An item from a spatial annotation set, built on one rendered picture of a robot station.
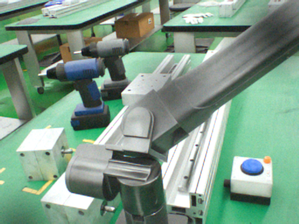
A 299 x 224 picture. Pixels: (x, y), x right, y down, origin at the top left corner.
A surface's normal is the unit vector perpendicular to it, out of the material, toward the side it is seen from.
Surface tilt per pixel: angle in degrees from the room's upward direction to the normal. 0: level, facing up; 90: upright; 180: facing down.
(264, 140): 0
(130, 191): 90
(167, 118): 45
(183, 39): 90
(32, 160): 90
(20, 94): 90
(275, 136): 0
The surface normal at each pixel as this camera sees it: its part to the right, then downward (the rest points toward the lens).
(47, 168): -0.06, 0.47
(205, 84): -0.22, -0.32
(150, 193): 0.51, 0.34
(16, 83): -0.39, 0.47
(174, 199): -0.11, -0.88
